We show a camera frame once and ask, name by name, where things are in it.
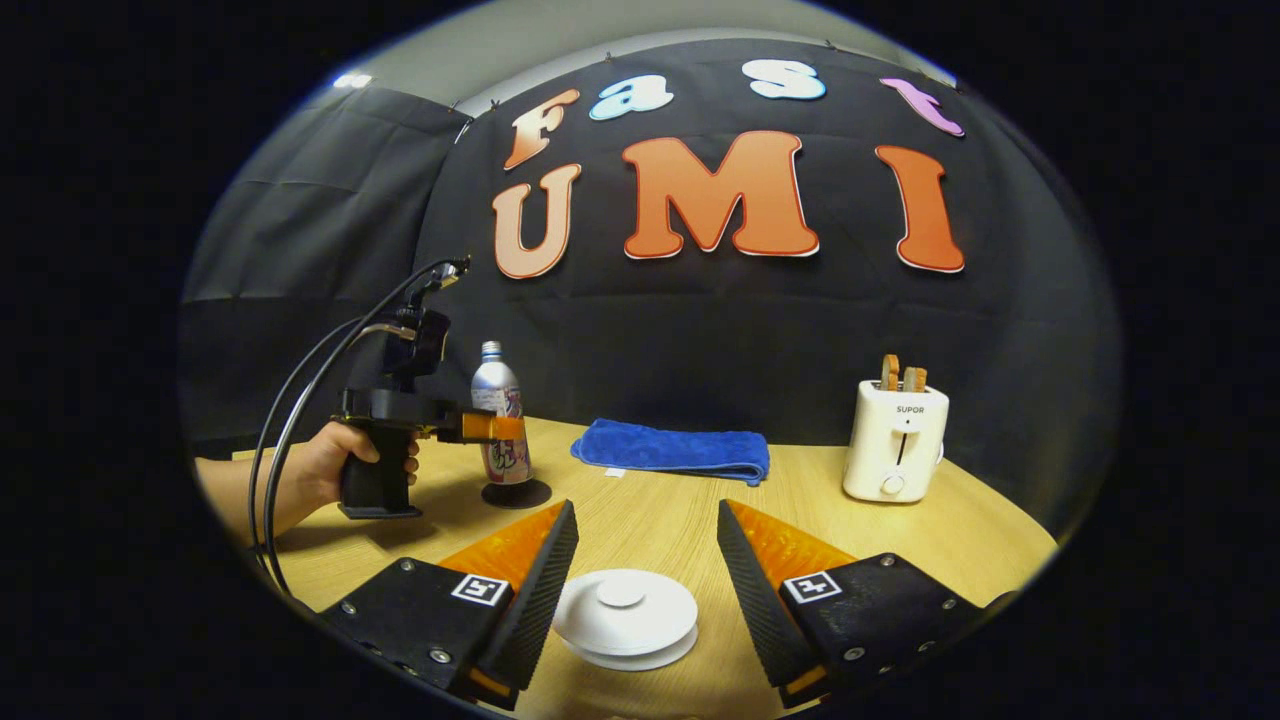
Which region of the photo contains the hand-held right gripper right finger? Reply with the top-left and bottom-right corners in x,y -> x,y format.
717,500 -> 1016,709

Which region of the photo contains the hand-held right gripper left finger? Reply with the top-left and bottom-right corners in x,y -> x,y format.
318,500 -> 579,711

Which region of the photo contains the silver water bottle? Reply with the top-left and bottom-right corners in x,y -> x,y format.
471,341 -> 533,487

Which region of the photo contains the dark round coaster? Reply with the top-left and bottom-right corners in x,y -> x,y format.
481,478 -> 553,510

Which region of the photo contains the white teacup lid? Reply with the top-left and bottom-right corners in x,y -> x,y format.
553,568 -> 699,646

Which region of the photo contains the white saucer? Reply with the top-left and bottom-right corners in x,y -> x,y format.
575,625 -> 699,673

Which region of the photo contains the blue towel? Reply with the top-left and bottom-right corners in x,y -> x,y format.
571,418 -> 771,487

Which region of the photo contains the white toaster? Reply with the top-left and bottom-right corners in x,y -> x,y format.
842,380 -> 951,504

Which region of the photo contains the black cable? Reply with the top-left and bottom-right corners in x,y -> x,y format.
247,258 -> 466,581
262,322 -> 416,597

